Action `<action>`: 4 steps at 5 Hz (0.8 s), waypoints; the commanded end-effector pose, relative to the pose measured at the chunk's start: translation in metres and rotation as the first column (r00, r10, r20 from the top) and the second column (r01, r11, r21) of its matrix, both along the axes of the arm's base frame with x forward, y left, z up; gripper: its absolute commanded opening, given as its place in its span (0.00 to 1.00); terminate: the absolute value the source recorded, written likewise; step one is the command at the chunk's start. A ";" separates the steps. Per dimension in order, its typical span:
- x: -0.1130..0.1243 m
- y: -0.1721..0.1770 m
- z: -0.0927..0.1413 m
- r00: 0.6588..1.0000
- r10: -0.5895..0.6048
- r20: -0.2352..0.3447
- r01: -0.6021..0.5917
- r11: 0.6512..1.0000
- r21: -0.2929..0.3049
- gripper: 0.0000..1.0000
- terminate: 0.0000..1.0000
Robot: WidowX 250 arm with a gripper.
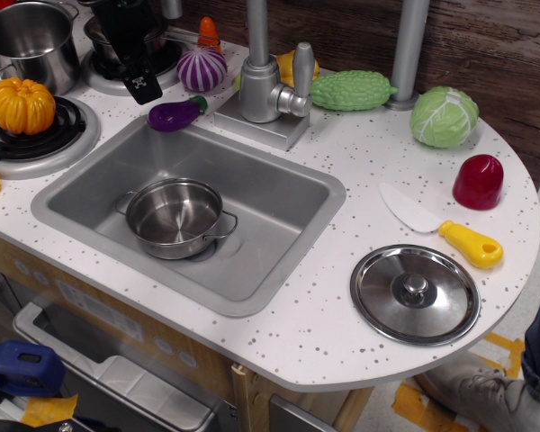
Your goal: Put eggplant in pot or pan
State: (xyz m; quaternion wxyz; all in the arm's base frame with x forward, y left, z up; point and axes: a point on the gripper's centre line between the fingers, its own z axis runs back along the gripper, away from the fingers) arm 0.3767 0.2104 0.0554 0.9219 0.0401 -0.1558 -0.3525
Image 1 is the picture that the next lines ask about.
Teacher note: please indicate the grey toy sink basin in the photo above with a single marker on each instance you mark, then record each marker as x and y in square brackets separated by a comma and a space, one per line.
[274, 210]

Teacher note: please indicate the steel pot lid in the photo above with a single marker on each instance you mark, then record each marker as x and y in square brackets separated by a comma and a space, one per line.
[415, 295]

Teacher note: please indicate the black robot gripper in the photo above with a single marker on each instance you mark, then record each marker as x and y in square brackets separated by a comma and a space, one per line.
[126, 24]

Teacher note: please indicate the yellow toy pepper behind faucet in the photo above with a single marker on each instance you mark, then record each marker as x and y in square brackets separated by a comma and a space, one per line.
[285, 64]

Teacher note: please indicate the white yellow toy knife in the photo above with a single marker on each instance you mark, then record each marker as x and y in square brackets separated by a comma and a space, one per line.
[479, 250]

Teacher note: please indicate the green toy cabbage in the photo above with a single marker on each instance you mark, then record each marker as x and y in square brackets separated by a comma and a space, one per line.
[443, 117]

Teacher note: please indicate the grey support pole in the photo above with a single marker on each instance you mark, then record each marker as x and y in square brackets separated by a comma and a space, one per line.
[413, 19]

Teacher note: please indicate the purple toy eggplant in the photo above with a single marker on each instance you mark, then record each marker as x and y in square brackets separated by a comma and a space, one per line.
[168, 117]

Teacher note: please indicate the black stove burner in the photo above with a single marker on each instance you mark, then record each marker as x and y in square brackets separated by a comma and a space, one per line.
[106, 78]
[71, 136]

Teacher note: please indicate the purple striped toy onion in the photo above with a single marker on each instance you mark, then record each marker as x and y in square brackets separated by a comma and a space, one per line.
[200, 70]

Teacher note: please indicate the rear black stove burner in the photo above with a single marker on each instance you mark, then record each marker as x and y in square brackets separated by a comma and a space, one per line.
[106, 78]

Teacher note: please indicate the front black stove burner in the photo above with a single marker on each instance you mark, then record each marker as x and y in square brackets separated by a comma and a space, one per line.
[71, 136]

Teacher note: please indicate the grey toy faucet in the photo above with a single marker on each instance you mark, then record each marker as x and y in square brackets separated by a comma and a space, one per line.
[264, 109]

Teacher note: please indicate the blue clamp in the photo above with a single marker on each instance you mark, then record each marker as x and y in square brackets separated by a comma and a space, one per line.
[30, 370]

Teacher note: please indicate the small steel pot in sink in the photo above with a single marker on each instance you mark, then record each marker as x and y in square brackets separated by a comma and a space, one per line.
[176, 218]

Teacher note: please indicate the orange toy carrot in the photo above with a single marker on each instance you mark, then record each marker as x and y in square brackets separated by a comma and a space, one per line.
[208, 35]

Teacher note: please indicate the grey shoe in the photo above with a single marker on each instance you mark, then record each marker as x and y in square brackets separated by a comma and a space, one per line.
[471, 388]

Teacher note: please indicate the steel pan on rear burner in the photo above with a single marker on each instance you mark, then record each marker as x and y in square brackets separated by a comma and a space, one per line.
[154, 41]

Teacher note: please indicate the green toy bitter gourd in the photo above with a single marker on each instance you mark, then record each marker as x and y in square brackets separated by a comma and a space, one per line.
[352, 90]

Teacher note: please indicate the orange toy pumpkin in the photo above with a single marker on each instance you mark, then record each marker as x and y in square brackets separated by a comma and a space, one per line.
[26, 107]

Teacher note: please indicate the dark red toy vegetable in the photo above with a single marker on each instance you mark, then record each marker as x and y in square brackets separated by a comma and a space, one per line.
[479, 183]

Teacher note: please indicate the large steel pot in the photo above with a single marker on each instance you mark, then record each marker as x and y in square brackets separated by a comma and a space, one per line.
[36, 43]

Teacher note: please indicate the grey oven door handle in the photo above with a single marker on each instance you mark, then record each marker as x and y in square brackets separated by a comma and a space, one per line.
[128, 395]

